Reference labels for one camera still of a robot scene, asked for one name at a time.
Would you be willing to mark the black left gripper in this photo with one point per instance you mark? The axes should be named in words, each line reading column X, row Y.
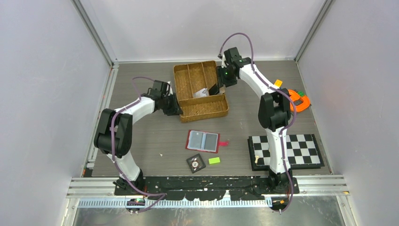
column 175, row 109

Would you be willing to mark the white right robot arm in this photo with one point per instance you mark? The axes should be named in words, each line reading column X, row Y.
column 274, row 113

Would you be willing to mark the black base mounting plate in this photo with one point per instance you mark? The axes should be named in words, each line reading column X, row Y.
column 202, row 188

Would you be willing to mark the poker chip in black case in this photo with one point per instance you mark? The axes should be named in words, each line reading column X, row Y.
column 196, row 163

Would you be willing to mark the red leather card holder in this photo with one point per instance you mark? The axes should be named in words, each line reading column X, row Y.
column 220, row 143

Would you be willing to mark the woven wicker divided tray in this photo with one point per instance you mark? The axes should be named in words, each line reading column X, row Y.
column 196, row 91

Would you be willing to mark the yellow toy brick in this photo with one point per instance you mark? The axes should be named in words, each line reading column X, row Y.
column 278, row 83

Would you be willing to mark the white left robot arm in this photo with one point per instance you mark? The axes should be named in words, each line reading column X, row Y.
column 114, row 132

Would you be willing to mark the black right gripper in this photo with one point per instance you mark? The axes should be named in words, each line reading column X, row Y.
column 222, row 81

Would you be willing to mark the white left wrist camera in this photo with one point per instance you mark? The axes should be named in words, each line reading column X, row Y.
column 170, row 84

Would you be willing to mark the green rectangular block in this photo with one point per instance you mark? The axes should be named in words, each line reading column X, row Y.
column 214, row 160

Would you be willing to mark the black white chessboard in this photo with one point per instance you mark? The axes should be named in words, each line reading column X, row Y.
column 302, row 152

